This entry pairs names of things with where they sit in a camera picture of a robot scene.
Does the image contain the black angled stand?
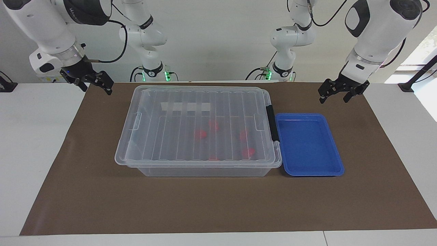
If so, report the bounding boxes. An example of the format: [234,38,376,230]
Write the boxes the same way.
[398,55,437,93]

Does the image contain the brown table mat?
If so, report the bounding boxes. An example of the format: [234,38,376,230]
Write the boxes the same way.
[19,82,437,236]

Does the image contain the blue plastic tray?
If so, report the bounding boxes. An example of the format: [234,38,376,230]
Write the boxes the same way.
[275,113,344,177]

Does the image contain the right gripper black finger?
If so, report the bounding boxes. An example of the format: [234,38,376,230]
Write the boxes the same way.
[70,78,88,92]
[90,71,114,95]

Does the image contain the black base cable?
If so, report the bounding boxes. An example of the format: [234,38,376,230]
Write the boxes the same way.
[130,66,145,82]
[245,67,272,81]

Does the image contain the black box latch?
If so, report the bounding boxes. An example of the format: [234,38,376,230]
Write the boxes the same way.
[266,104,280,142]

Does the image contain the black table clamp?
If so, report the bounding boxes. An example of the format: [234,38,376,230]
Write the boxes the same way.
[0,71,18,93]

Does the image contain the clear plastic storage box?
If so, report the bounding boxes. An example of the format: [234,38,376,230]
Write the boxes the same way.
[118,87,281,177]

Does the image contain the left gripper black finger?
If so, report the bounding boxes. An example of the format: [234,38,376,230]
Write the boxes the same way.
[343,82,370,103]
[318,79,341,104]

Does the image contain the clear ribbed plastic lid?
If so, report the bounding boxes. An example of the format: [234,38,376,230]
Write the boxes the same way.
[114,85,283,168]

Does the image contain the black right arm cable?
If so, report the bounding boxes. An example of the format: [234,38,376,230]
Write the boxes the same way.
[82,19,128,64]

